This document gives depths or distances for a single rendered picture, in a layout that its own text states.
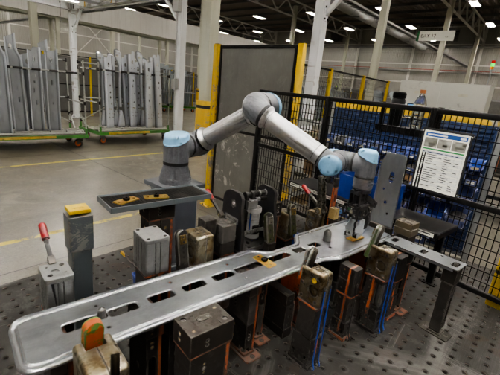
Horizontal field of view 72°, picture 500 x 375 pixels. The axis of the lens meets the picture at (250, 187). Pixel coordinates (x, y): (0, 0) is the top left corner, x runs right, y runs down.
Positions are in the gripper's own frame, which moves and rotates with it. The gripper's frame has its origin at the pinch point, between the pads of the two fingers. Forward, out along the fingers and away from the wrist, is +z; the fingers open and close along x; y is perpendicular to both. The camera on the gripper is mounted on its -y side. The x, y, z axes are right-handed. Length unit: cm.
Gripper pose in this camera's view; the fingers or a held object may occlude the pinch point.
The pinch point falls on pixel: (356, 234)
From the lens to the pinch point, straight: 149.7
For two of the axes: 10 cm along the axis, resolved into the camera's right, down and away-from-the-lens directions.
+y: -7.6, 1.2, -6.3
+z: -0.9, 9.5, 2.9
